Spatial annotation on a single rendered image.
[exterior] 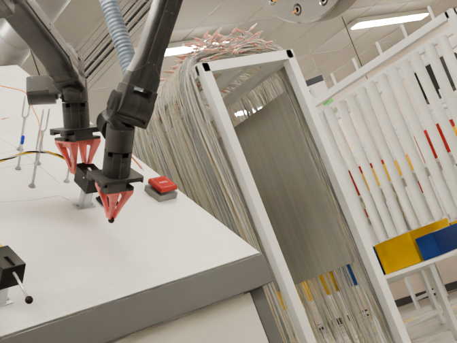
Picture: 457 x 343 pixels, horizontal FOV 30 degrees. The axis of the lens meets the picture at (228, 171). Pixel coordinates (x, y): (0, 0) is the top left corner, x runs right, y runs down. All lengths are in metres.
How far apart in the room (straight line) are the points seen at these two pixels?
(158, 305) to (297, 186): 1.09
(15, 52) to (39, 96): 4.13
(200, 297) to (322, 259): 0.98
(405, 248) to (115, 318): 3.41
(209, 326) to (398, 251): 3.21
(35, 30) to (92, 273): 0.47
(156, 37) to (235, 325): 0.62
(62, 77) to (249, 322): 0.65
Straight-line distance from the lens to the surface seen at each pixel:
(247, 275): 1.81
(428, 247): 4.75
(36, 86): 1.82
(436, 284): 5.26
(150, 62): 1.68
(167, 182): 1.97
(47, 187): 1.92
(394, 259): 4.94
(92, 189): 1.83
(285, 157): 2.67
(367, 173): 4.57
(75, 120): 1.83
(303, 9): 0.97
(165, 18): 1.69
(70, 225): 1.80
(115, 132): 1.69
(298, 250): 2.72
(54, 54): 1.67
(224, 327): 1.79
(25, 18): 1.55
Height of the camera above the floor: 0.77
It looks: 9 degrees up
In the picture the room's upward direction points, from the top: 21 degrees counter-clockwise
